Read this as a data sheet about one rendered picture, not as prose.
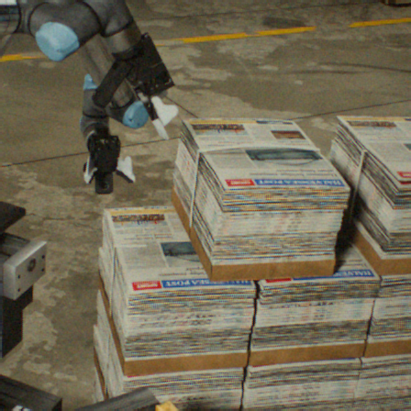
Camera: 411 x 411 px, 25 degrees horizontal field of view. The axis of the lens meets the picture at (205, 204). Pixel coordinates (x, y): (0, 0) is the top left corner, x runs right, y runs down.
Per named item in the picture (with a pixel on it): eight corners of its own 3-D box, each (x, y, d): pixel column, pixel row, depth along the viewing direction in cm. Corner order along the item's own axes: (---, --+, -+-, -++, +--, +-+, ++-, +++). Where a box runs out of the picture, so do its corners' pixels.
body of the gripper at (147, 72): (176, 88, 190) (152, 38, 183) (139, 107, 189) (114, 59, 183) (169, 75, 196) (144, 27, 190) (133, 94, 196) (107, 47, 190)
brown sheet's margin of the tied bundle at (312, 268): (191, 245, 210) (193, 228, 208) (308, 240, 218) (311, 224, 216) (209, 283, 197) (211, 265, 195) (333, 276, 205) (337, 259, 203)
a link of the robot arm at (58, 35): (30, 53, 182) (71, 22, 186) (66, 70, 175) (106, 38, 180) (16, 21, 176) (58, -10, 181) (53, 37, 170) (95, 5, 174)
